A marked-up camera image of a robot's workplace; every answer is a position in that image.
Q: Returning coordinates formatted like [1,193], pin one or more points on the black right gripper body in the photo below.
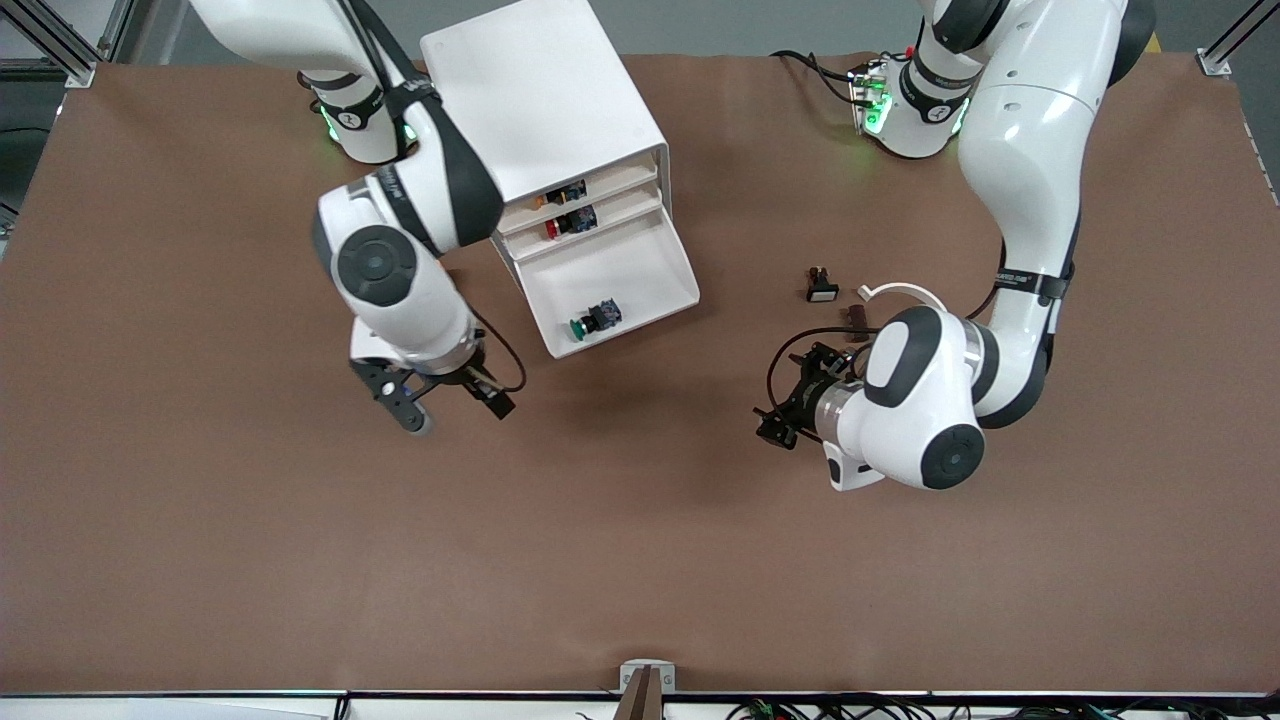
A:
[470,381]

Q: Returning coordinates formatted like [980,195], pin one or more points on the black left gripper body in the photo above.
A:
[806,392]

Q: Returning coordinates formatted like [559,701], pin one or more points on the green push button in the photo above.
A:
[598,318]

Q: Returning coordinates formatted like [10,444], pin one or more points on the white plastic drawer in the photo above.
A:
[640,270]
[620,188]
[620,214]

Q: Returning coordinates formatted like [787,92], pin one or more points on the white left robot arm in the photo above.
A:
[1030,150]

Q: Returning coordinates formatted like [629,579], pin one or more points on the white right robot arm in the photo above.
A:
[400,290]

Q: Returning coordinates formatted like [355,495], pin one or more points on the arm base connector plate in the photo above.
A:
[870,100]

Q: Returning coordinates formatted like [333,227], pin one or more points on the square white-faced push button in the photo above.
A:
[822,290]

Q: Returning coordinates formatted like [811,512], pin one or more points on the red push button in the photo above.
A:
[575,219]

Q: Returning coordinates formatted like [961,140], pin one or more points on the orange push button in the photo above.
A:
[565,192]

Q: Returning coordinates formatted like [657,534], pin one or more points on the white drawer cabinet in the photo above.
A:
[540,90]

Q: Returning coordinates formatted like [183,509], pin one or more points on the brown terminal block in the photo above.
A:
[852,318]

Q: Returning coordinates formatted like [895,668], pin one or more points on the brown paper table cover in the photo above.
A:
[640,560]

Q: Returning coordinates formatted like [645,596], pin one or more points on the white curved plastic bracket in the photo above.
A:
[900,289]

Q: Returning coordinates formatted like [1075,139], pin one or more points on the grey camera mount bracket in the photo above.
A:
[647,690]

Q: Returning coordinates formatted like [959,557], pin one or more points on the aluminium frame profile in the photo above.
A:
[80,72]
[1215,62]

